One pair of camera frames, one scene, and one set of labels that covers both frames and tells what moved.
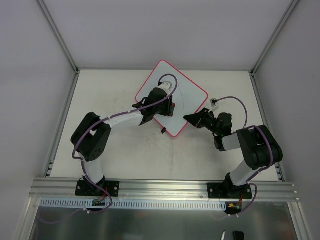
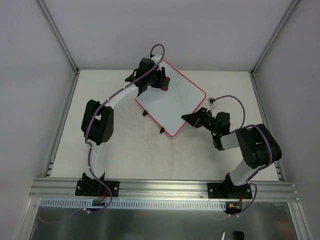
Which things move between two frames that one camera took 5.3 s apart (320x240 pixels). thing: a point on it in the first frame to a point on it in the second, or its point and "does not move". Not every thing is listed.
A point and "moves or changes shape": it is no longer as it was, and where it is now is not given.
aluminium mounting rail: x=52 y=189 does not move
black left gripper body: x=167 y=105 to x=158 y=81
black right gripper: x=200 y=120 does not move
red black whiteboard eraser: x=172 y=109 moves or changes shape
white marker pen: x=223 y=235 does not move
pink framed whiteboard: x=189 y=97 does not move
